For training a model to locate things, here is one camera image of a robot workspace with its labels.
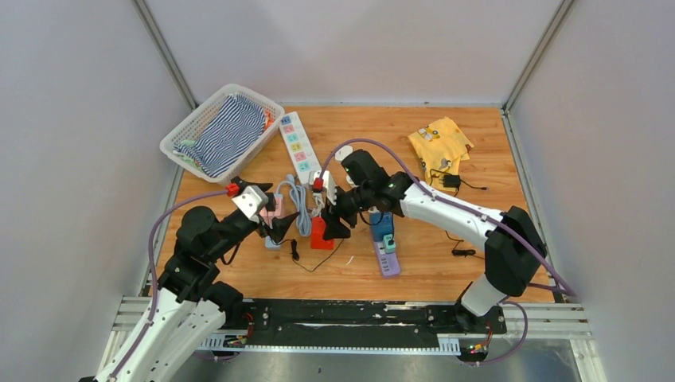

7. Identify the teal charger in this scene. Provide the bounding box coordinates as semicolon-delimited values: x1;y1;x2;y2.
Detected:
382;234;396;254

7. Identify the small black power adapter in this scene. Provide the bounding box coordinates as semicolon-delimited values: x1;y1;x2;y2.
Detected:
265;193;277;212

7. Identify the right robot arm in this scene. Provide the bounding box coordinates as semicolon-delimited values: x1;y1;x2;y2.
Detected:
311;150;547;333

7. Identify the long black cable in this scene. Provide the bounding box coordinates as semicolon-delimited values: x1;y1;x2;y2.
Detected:
427;168;489;259

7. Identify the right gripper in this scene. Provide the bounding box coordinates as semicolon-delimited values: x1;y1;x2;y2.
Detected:
322;184;374;240

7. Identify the red cube socket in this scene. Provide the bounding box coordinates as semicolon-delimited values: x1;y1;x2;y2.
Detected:
310;216;334;250

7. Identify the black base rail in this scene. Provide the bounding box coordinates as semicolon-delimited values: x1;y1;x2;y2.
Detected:
206;298;507;355

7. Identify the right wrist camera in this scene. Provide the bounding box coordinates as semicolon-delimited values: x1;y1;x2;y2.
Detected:
309;170;337;205

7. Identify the light blue coiled cable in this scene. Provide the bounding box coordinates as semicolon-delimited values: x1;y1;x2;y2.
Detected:
276;174;313;238

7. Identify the white square adapter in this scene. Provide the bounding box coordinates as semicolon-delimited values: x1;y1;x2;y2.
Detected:
334;145;353;162

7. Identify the white plastic basket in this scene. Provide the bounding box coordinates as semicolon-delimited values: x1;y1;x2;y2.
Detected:
159;84;285;185

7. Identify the pink cube socket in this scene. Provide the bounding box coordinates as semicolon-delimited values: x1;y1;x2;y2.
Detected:
259;193;285;226

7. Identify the yellow cloth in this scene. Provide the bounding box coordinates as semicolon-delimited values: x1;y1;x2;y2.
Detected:
408;117;474;184

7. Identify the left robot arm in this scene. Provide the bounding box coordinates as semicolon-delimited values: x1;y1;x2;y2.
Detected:
89;177;296;381

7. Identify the white adapter with coiled cable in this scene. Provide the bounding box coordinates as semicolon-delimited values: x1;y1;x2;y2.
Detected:
345;174;357;187

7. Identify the striped cloth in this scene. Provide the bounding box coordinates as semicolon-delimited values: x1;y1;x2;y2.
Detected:
172;94;269;178

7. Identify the blue cube socket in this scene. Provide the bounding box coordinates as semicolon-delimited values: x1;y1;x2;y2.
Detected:
369;212;394;242

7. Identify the white colourful power strip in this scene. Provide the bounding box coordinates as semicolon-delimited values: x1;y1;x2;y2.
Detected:
279;111;321;185

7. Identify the purple power bank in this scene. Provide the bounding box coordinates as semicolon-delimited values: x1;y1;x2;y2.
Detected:
373;241;400;279

